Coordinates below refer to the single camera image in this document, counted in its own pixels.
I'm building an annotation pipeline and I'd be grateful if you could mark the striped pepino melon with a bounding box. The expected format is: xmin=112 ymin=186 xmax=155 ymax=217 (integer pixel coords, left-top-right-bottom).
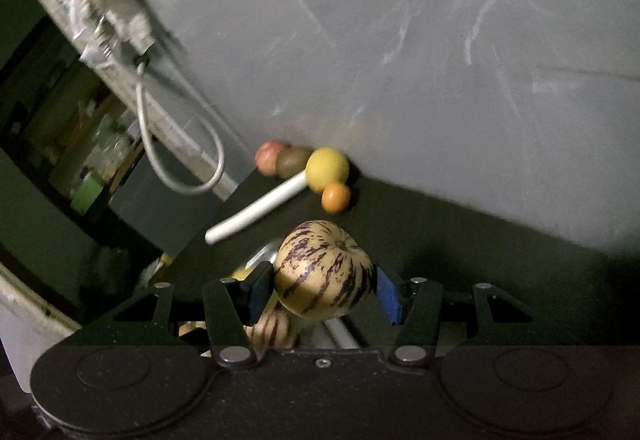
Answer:
xmin=249 ymin=310 xmax=297 ymax=349
xmin=273 ymin=219 xmax=374 ymax=320

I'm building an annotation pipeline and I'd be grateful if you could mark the yellow lemon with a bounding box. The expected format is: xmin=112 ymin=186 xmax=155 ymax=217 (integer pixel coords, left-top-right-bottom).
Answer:
xmin=305 ymin=147 xmax=350 ymax=195

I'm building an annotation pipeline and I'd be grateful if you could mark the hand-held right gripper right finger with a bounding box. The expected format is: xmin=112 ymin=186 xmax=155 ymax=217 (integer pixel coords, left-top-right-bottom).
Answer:
xmin=375 ymin=265 xmax=557 ymax=367

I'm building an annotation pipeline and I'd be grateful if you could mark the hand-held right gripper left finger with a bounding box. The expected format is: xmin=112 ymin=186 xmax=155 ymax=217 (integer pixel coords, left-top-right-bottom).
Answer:
xmin=82 ymin=265 xmax=276 ymax=367

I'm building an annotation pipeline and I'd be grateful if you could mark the small brown kiwi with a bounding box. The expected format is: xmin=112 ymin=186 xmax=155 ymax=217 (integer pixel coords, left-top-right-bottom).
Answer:
xmin=276 ymin=146 xmax=314 ymax=180

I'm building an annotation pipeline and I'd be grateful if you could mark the white plastic tube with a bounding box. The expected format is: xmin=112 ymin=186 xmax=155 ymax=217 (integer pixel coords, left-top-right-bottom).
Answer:
xmin=204 ymin=171 xmax=309 ymax=245

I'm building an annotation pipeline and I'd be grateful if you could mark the red apple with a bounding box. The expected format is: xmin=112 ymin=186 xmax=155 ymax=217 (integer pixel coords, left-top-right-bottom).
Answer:
xmin=254 ymin=140 xmax=291 ymax=177

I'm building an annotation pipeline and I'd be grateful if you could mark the green box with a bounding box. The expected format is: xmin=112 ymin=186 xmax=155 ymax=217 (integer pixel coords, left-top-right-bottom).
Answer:
xmin=70 ymin=171 xmax=109 ymax=217

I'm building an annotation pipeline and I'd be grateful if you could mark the dark cabinet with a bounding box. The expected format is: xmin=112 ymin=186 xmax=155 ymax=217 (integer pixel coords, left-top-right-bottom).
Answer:
xmin=107 ymin=167 xmax=203 ymax=253

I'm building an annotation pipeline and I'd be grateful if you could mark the small orange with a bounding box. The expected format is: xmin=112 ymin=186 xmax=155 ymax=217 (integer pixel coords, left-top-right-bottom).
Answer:
xmin=321 ymin=182 xmax=353 ymax=214

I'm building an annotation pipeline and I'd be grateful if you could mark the white hose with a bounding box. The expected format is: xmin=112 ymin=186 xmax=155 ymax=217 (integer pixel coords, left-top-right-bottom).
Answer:
xmin=135 ymin=51 xmax=226 ymax=195

